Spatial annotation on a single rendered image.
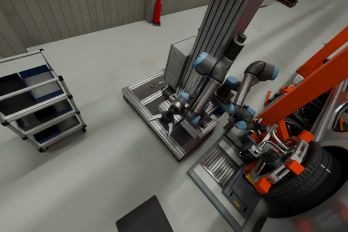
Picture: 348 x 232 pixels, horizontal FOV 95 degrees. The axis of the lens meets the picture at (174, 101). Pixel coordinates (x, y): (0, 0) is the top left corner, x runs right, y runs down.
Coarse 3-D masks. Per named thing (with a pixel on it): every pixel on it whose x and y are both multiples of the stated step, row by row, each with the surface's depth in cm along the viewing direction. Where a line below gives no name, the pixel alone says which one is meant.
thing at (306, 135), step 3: (303, 132) 140; (306, 132) 137; (309, 132) 136; (300, 135) 140; (303, 135) 137; (306, 135) 137; (309, 135) 136; (312, 135) 135; (303, 138) 137; (306, 138) 137; (309, 138) 136; (312, 138) 135; (306, 141) 136; (309, 141) 136
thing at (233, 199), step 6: (240, 168) 206; (234, 174) 206; (234, 180) 197; (228, 186) 192; (222, 192) 190; (228, 192) 187; (228, 198) 186; (234, 198) 185; (234, 204) 182; (240, 204) 183; (240, 210) 179; (246, 210) 179; (252, 210) 181; (246, 216) 175
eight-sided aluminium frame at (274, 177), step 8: (288, 144) 155; (304, 144) 129; (296, 152) 122; (304, 152) 124; (296, 160) 119; (256, 168) 162; (280, 168) 122; (256, 176) 145; (264, 176) 130; (272, 176) 123; (280, 176) 121
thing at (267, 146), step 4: (268, 144) 146; (264, 148) 144; (268, 148) 144; (272, 148) 144; (264, 152) 144; (276, 160) 140; (280, 160) 139; (272, 164) 143; (276, 164) 141; (280, 164) 140
